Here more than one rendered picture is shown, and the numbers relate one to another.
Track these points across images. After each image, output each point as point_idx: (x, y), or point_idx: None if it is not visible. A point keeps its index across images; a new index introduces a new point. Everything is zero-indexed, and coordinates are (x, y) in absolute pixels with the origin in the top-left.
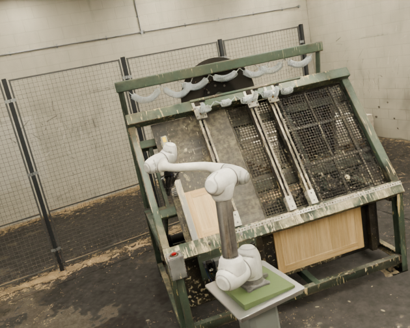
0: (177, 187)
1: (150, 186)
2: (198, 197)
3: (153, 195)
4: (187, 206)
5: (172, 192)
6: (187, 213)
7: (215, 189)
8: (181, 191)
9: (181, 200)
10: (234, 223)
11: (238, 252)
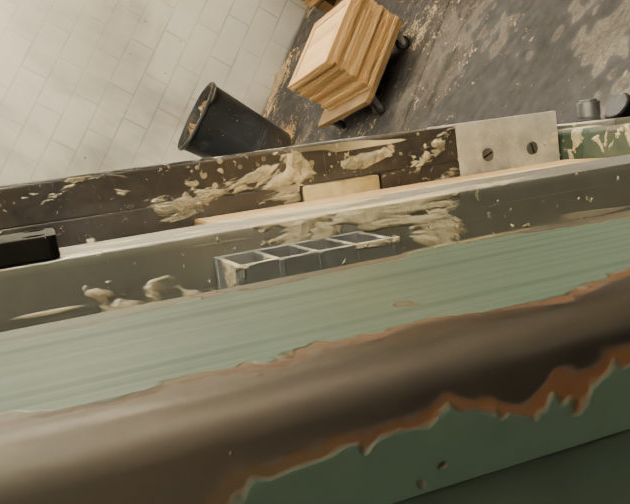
0: (212, 230)
1: (101, 329)
2: None
3: (554, 227)
4: (523, 172)
5: (332, 248)
6: None
7: None
8: (297, 212)
9: (444, 190)
10: (533, 113)
11: None
